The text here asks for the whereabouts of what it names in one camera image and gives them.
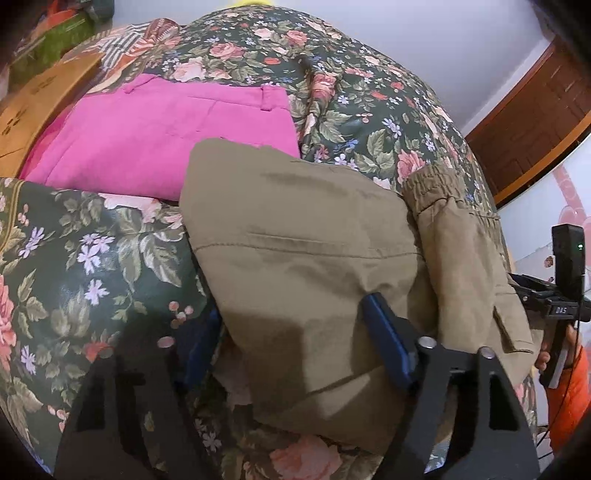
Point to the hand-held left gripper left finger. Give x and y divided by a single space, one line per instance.
202 344

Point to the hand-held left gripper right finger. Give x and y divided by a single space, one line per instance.
388 337

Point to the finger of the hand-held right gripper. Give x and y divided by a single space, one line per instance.
526 288

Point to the khaki pants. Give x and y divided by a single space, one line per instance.
300 240

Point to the person's right forearm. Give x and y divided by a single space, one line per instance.
572 406

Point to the pink pants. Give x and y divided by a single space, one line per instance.
152 138

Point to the person's right hand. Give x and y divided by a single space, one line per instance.
544 357

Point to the white appliance with stickers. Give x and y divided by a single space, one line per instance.
531 258

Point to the floral bed blanket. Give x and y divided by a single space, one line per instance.
92 277

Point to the wooden door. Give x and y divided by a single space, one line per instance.
531 129

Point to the wooden lap desk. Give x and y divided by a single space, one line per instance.
37 106

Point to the striped cloth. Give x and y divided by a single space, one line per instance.
120 46

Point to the green storage box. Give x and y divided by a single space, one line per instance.
51 41

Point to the orange box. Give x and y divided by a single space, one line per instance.
64 11

